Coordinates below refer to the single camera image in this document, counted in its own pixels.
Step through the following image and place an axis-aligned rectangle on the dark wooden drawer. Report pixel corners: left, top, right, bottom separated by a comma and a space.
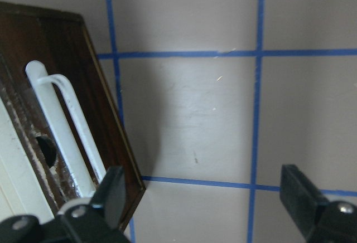
1, 2, 145, 230

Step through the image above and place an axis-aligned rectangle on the white drawer handle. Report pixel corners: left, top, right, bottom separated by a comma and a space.
25, 60, 106, 197

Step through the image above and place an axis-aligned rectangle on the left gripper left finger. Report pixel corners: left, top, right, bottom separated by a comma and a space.
89, 166, 126, 228

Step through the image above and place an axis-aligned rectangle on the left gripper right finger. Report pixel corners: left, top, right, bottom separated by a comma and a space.
279, 164, 329, 237

